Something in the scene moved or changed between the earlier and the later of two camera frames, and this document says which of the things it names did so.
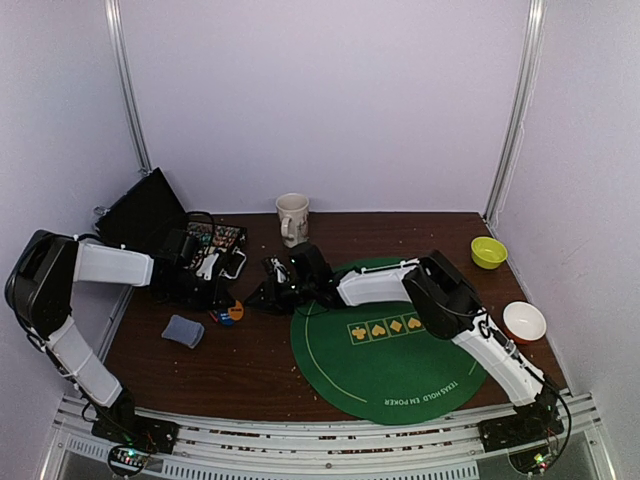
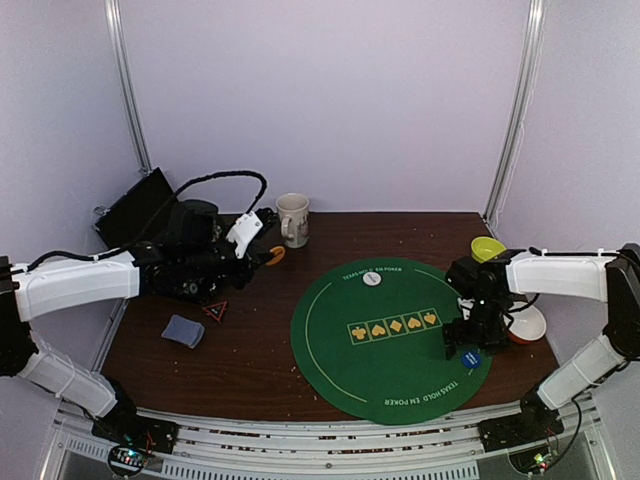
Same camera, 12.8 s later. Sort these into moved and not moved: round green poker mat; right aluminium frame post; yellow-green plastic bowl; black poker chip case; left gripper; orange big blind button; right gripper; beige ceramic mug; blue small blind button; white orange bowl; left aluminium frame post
Moved: blue small blind button; left gripper; right gripper; orange big blind button
Not moved: left aluminium frame post; yellow-green plastic bowl; beige ceramic mug; black poker chip case; round green poker mat; white orange bowl; right aluminium frame post
